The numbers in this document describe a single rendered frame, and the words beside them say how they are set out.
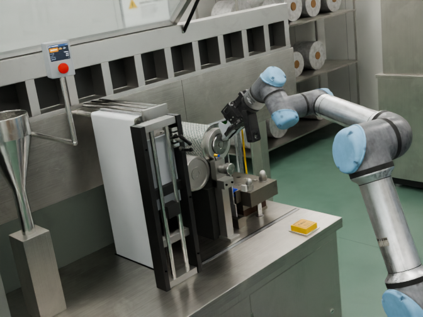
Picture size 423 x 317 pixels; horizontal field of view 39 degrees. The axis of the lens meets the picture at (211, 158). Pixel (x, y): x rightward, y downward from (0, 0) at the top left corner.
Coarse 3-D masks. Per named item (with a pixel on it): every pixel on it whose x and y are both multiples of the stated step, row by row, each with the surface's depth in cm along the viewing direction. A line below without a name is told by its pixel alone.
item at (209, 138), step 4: (216, 128) 215; (212, 132) 213; (216, 132) 214; (220, 132) 216; (208, 136) 213; (212, 136) 213; (208, 140) 212; (212, 140) 214; (228, 140) 220; (208, 144) 212; (228, 144) 220; (208, 148) 213; (228, 148) 220; (208, 152) 213; (212, 152) 214; (224, 152) 219; (212, 156) 215; (220, 156) 218; (224, 156) 219
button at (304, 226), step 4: (300, 220) 224; (304, 220) 223; (308, 220) 223; (296, 224) 221; (300, 224) 221; (304, 224) 220; (308, 224) 220; (312, 224) 219; (316, 224) 220; (292, 228) 221; (296, 228) 219; (300, 228) 218; (304, 228) 217; (308, 228) 217; (312, 228) 219; (300, 232) 218; (304, 232) 217; (308, 232) 218
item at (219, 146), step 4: (216, 136) 214; (220, 136) 215; (216, 140) 214; (220, 140) 216; (212, 144) 214; (216, 144) 214; (220, 144) 216; (224, 144) 217; (212, 148) 214; (216, 148) 214; (220, 148) 216; (224, 148) 218; (216, 152) 215; (220, 152) 216
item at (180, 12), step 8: (184, 0) 231; (184, 8) 235; (192, 8) 235; (176, 16) 237; (192, 16) 237; (168, 24) 239; (176, 24) 242; (120, 32) 224; (128, 32) 226; (136, 32) 229; (184, 32) 242; (80, 40) 212; (88, 40) 214; (96, 40) 217; (40, 48) 202; (0, 56) 193; (8, 56) 194; (16, 56) 196
